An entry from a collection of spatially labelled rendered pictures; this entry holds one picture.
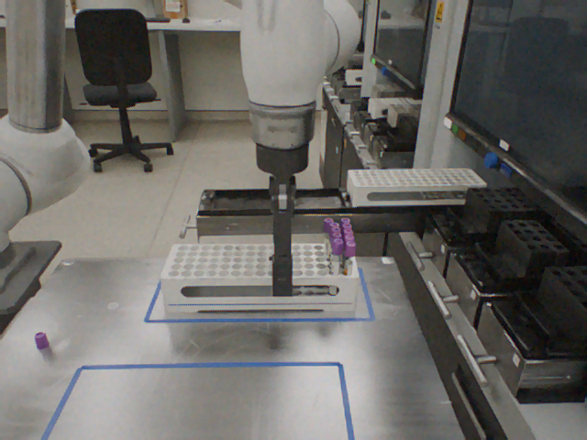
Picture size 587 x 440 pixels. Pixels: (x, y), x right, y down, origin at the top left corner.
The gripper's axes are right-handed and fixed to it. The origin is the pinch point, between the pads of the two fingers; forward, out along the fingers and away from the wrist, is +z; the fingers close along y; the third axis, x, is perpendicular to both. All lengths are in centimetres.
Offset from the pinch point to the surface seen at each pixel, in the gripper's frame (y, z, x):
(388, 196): -39.7, 6.6, 25.6
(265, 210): -31.1, 6.0, -3.6
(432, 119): -60, -6, 40
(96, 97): -252, 35, -119
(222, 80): -385, 50, -54
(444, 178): -37, 1, 37
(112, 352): 13.4, 5.5, -23.1
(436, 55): -64, -22, 40
